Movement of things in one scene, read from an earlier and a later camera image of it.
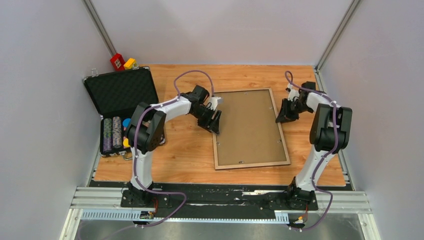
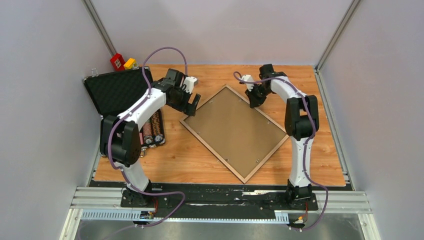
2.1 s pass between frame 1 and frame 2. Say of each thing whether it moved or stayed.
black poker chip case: stayed
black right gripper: moved
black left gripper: moved
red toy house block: stayed
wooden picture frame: moved
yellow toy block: stayed
